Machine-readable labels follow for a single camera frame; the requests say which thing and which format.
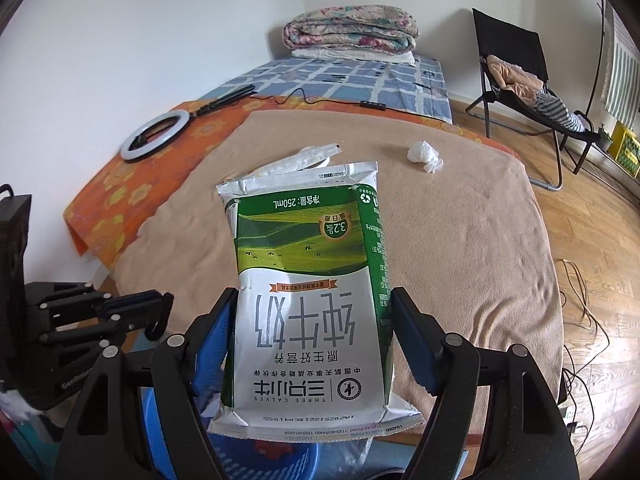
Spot green white milk carton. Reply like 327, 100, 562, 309
208, 162, 423, 442

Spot long white plastic wrapper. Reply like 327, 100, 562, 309
247, 143, 342, 178

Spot small white tissue ball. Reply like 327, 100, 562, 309
407, 141, 444, 174

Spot white wristband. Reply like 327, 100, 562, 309
304, 153, 331, 169

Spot orange floral bedsheet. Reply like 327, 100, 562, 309
64, 98, 535, 281

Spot blue laundry basket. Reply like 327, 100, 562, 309
142, 388, 320, 479

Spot beige fleece blanket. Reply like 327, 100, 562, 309
113, 109, 566, 436

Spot yellow crate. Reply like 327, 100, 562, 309
611, 122, 640, 178

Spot clothes on chair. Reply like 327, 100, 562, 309
486, 54, 586, 132

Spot blue checked bedsheet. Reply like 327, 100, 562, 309
205, 55, 452, 124

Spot striped hanging cloth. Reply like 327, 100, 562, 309
602, 0, 639, 130

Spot folded floral quilt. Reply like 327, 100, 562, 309
282, 4, 420, 54

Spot black folding chair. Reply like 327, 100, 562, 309
465, 9, 600, 192

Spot floor cables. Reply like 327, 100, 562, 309
554, 258, 622, 456

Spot white ring light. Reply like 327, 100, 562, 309
119, 84, 255, 164

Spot ring light cable with remote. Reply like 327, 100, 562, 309
252, 86, 388, 112

